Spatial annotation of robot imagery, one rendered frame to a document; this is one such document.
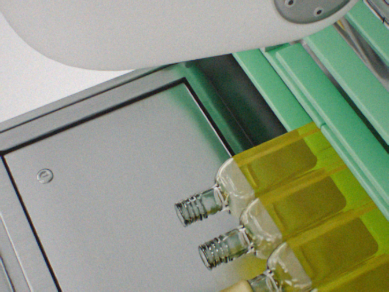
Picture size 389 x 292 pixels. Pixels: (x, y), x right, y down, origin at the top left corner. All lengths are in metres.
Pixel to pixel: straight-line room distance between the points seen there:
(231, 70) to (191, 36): 0.77
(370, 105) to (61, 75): 0.52
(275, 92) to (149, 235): 0.24
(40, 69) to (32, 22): 0.77
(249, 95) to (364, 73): 0.38
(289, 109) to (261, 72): 0.07
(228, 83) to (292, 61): 0.28
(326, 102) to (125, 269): 0.32
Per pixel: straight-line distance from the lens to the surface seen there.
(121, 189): 0.98
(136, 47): 0.36
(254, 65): 0.97
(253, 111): 1.09
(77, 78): 1.09
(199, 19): 0.36
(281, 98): 0.94
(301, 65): 0.85
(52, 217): 0.97
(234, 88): 1.11
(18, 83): 1.11
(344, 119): 0.81
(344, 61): 0.76
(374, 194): 0.78
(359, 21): 0.80
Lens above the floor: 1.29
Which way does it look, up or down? 14 degrees down
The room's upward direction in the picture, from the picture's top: 113 degrees counter-clockwise
